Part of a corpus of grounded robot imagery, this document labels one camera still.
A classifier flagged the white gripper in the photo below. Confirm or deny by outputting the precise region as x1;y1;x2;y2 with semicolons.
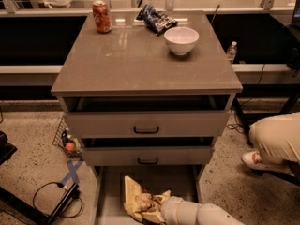
142;190;200;225

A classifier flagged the brown chip bag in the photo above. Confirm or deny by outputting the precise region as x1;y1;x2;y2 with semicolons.
124;176;162;222

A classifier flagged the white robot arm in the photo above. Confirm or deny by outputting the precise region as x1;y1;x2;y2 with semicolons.
135;190;244;225

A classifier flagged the bottom drawer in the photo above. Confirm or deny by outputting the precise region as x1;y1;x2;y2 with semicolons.
95;165;203;225

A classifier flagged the drawer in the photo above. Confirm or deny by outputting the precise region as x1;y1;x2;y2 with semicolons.
95;165;203;225
81;137;216;166
65;110;230;138

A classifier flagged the middle drawer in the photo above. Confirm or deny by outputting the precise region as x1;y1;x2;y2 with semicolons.
81;137;216;166

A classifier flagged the top drawer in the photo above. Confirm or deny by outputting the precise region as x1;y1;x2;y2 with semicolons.
65;110;230;138

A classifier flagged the grey drawer cabinet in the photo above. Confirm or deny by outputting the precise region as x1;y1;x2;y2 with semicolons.
52;11;242;225

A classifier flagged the blue chip bag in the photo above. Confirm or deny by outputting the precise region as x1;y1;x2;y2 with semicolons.
136;5;178;36

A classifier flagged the white sneaker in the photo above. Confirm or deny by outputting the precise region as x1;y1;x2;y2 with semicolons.
241;151;293;175

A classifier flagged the black table leg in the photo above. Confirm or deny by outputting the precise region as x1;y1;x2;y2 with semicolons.
0;183;79;225

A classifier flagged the person in beige trousers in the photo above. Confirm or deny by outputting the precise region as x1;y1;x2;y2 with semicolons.
248;112;300;164

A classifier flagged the white bowl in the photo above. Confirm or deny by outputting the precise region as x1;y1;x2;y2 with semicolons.
164;27;200;55

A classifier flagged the clear water bottle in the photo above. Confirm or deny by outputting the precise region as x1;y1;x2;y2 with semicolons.
226;41;237;64

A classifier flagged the orange soda can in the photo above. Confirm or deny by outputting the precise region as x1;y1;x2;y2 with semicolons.
92;0;112;33

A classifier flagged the black floor cable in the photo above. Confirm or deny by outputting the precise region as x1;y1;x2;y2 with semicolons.
32;181;84;219

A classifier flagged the wire basket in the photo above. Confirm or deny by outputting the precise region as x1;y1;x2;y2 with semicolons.
52;118;82;158

